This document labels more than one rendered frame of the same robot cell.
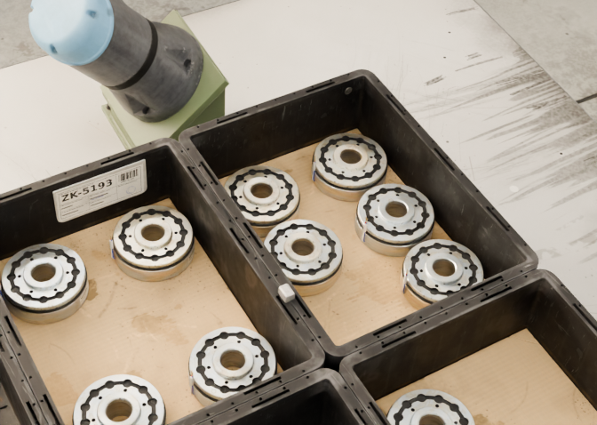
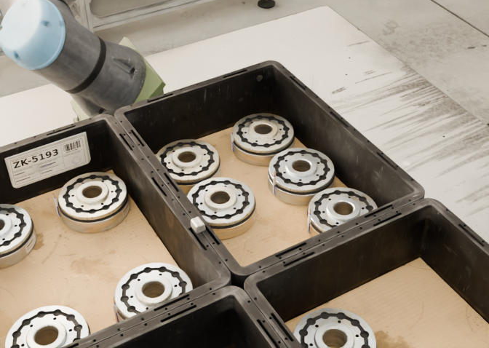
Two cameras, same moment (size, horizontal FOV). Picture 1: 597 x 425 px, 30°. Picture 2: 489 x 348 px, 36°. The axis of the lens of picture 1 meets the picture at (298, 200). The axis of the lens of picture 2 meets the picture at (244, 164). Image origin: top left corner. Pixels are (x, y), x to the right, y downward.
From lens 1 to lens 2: 0.38 m
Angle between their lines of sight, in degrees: 8
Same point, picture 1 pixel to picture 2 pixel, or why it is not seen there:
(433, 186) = (332, 145)
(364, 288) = (275, 231)
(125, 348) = (62, 287)
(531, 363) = (426, 285)
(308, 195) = (229, 162)
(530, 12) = not seen: hidden behind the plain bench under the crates
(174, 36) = (121, 49)
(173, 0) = not seen: hidden behind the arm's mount
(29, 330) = not seen: outside the picture
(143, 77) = (94, 81)
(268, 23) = (208, 58)
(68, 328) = (14, 272)
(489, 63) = (381, 76)
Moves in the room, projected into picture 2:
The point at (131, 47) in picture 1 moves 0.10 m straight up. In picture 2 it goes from (82, 54) to (73, 1)
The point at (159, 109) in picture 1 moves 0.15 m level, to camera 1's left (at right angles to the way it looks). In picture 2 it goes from (110, 108) to (29, 106)
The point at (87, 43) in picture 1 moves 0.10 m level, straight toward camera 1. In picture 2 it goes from (43, 47) to (42, 81)
